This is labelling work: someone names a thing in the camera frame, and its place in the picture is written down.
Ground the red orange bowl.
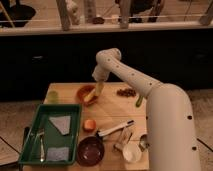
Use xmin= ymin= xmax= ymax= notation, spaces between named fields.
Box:
xmin=76 ymin=85 xmax=98 ymax=106

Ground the grey sponge lower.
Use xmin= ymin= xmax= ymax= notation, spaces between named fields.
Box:
xmin=46 ymin=147 xmax=69 ymax=161

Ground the green plastic tray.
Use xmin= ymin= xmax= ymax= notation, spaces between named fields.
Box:
xmin=19 ymin=104 xmax=82 ymax=166

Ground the dark maroon bowl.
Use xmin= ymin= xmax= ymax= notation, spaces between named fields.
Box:
xmin=77 ymin=136 xmax=105 ymax=167

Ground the grey cloth upper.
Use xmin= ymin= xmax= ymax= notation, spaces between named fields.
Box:
xmin=49 ymin=116 xmax=71 ymax=135

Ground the silver utensil in tray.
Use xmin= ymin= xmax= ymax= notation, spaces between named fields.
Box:
xmin=37 ymin=130 xmax=45 ymax=162

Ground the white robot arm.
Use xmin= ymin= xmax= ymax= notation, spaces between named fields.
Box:
xmin=92 ymin=48 xmax=201 ymax=171

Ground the brown grape bunch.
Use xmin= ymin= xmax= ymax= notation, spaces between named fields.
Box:
xmin=117 ymin=88 xmax=136 ymax=97

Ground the light green cup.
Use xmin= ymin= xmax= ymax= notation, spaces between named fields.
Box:
xmin=46 ymin=91 xmax=58 ymax=104

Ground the white handled brush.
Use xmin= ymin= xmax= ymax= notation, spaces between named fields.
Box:
xmin=95 ymin=120 xmax=134 ymax=138

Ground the wooden block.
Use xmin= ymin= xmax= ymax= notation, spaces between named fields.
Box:
xmin=113 ymin=128 xmax=132 ymax=151

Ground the orange fruit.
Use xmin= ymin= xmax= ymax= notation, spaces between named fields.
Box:
xmin=83 ymin=119 xmax=96 ymax=132

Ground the dark metal can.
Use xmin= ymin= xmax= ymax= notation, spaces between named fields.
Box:
xmin=139 ymin=134 xmax=148 ymax=151

